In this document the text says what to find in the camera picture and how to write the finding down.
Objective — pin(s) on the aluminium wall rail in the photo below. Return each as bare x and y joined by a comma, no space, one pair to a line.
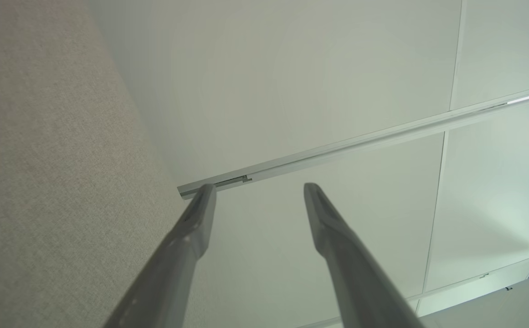
337,145

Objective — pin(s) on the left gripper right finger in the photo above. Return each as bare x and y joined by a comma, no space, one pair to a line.
351,273

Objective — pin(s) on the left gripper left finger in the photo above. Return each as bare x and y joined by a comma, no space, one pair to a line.
173,264

